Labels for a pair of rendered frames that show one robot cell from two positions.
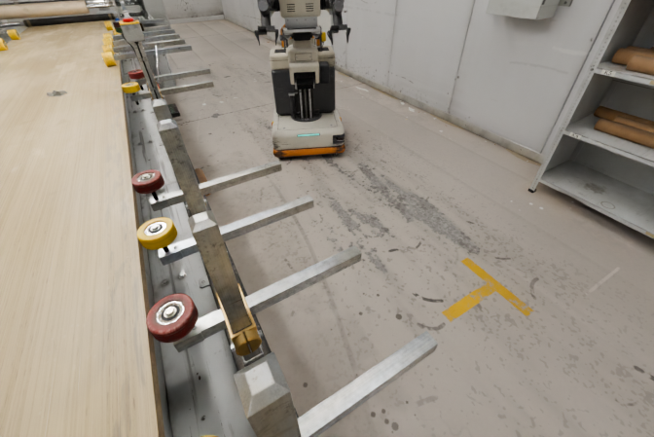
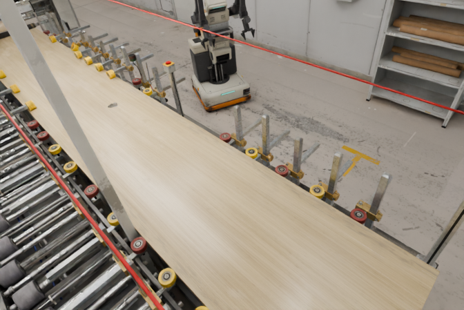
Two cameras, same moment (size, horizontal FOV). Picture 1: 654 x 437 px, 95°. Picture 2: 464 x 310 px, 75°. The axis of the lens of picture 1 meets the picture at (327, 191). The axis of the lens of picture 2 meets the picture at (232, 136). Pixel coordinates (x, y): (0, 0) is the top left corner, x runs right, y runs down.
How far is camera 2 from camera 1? 151 cm
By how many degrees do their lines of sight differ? 10
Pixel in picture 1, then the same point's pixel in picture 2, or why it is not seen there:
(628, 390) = (422, 182)
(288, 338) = not seen: hidden behind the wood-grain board
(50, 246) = (221, 165)
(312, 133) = (230, 91)
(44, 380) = (264, 189)
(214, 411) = not seen: hidden behind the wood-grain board
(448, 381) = (350, 199)
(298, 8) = (216, 18)
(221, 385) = not seen: hidden behind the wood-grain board
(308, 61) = (223, 47)
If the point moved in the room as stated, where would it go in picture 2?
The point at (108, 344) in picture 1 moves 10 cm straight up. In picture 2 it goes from (272, 179) to (272, 168)
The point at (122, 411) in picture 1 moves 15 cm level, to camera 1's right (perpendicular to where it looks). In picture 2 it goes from (290, 188) to (313, 181)
